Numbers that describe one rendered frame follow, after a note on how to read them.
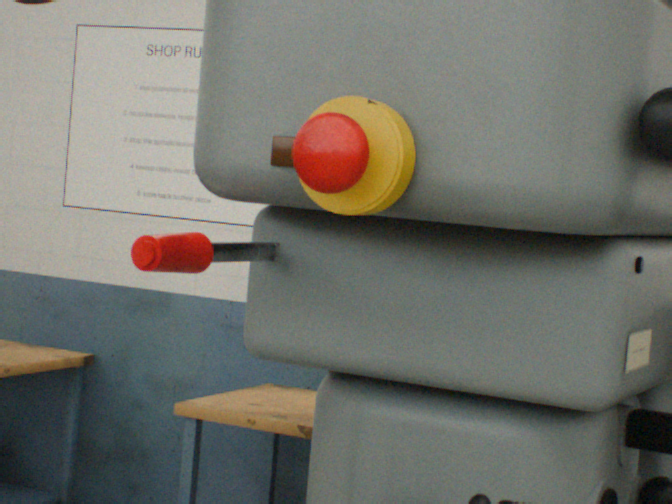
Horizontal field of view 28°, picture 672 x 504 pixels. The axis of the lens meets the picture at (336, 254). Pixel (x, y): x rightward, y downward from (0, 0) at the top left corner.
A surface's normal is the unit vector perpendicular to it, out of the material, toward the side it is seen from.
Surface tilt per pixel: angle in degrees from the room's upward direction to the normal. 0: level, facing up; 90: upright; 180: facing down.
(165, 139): 90
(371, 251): 90
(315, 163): 94
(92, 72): 90
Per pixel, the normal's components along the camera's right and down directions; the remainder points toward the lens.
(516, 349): -0.43, 0.01
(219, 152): -0.67, -0.02
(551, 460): 0.24, 0.07
